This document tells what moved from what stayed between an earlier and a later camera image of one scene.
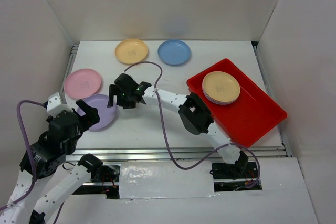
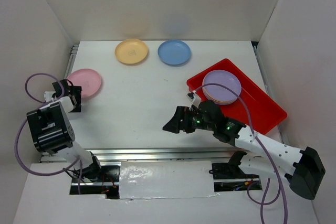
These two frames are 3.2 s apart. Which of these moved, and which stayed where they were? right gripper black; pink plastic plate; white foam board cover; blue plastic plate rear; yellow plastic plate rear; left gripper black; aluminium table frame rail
Moved: right gripper black; left gripper black
Stayed: aluminium table frame rail; white foam board cover; blue plastic plate rear; pink plastic plate; yellow plastic plate rear
